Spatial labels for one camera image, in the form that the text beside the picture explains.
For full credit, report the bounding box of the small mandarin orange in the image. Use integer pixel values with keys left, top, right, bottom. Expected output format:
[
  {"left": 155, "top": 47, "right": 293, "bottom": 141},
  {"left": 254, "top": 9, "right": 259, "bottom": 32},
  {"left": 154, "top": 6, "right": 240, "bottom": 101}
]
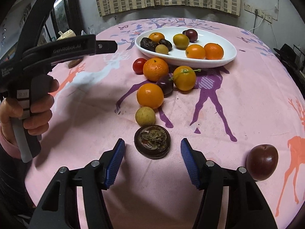
[{"left": 149, "top": 32, "right": 165, "bottom": 44}]

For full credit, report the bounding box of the yellow orange with stem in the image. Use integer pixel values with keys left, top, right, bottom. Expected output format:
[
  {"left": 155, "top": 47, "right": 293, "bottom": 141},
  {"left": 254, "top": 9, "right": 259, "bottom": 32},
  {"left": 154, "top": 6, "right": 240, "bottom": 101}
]
[{"left": 169, "top": 66, "right": 202, "bottom": 91}]

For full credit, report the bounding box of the green yellow orange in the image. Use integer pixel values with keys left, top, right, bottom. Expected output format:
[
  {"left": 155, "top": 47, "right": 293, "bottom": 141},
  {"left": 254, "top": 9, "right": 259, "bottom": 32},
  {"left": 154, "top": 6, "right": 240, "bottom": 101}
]
[{"left": 173, "top": 34, "right": 190, "bottom": 50}]

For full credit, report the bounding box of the dark brown mangosteen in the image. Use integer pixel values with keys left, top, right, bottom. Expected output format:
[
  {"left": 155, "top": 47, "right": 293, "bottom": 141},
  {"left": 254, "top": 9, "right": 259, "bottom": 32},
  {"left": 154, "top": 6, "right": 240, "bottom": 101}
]
[
  {"left": 134, "top": 125, "right": 171, "bottom": 159},
  {"left": 159, "top": 39, "right": 173, "bottom": 51}
]

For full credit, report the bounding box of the red cherry tomato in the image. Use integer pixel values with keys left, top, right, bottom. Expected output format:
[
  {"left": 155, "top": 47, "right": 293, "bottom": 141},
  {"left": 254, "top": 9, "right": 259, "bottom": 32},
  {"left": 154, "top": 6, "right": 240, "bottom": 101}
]
[{"left": 132, "top": 58, "right": 147, "bottom": 74}]

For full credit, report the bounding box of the dark purple plum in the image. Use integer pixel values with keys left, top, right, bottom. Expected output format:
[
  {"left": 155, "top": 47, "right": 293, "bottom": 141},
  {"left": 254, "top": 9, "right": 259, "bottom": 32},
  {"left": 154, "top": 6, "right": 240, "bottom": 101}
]
[{"left": 156, "top": 76, "right": 174, "bottom": 98}]

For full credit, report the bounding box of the white power strip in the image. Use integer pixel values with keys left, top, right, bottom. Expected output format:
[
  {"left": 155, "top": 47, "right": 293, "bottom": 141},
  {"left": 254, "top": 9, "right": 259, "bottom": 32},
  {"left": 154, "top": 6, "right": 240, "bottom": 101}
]
[{"left": 244, "top": 2, "right": 273, "bottom": 24}]

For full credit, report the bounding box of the small yellow longan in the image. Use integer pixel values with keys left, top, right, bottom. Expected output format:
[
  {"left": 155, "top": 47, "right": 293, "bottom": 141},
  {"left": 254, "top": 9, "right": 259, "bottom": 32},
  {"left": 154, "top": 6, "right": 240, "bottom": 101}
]
[
  {"left": 135, "top": 106, "right": 156, "bottom": 126},
  {"left": 155, "top": 44, "right": 169, "bottom": 55}
]

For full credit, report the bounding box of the clear jar with cream lid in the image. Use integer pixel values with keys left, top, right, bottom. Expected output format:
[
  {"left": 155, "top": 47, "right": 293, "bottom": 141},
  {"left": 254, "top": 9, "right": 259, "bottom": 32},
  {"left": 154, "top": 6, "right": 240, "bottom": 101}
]
[{"left": 57, "top": 29, "right": 83, "bottom": 68}]

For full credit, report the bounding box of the white oval plate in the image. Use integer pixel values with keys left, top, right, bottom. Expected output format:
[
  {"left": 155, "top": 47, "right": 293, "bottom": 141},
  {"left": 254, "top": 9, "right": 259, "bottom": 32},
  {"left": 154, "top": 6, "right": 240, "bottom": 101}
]
[{"left": 135, "top": 27, "right": 237, "bottom": 68}]

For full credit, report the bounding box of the dark wrinkled date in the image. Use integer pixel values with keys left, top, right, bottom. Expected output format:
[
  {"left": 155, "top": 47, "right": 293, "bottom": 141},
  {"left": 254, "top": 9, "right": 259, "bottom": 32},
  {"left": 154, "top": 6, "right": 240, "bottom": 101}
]
[{"left": 140, "top": 37, "right": 158, "bottom": 52}]

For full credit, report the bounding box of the pink deer print tablecloth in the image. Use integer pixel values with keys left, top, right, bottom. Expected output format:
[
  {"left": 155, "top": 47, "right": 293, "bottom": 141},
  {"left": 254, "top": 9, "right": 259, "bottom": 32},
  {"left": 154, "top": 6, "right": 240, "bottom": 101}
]
[{"left": 24, "top": 18, "right": 305, "bottom": 229}]

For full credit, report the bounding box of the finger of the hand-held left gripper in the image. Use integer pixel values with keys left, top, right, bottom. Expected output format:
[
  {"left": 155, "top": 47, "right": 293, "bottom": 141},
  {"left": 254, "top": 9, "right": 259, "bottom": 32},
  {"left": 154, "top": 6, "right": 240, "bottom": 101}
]
[{"left": 95, "top": 40, "right": 118, "bottom": 54}]

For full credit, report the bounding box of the black hat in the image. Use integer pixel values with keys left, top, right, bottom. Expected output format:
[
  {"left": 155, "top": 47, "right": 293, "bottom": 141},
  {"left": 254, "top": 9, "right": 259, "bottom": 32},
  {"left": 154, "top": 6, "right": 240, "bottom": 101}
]
[{"left": 274, "top": 43, "right": 301, "bottom": 65}]

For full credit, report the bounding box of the dark wooden cabinet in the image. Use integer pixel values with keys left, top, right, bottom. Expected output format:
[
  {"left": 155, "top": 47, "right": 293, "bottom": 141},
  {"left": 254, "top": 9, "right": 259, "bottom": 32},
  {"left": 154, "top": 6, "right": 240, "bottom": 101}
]
[{"left": 51, "top": 0, "right": 83, "bottom": 39}]

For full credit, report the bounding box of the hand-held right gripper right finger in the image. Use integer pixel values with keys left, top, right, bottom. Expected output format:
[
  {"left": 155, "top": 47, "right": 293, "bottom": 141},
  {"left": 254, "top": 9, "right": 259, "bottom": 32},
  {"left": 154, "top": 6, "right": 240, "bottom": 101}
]
[{"left": 180, "top": 138, "right": 278, "bottom": 229}]

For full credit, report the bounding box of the person's left hand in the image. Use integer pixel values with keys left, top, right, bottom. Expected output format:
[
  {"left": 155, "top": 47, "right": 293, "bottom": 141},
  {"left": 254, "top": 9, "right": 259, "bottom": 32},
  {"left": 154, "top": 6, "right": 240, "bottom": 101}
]
[{"left": 0, "top": 79, "right": 59, "bottom": 136}]

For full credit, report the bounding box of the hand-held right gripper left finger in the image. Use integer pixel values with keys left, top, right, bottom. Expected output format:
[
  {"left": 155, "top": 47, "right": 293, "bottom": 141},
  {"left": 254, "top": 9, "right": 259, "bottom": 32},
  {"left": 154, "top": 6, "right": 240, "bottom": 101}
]
[{"left": 30, "top": 138, "right": 126, "bottom": 229}]

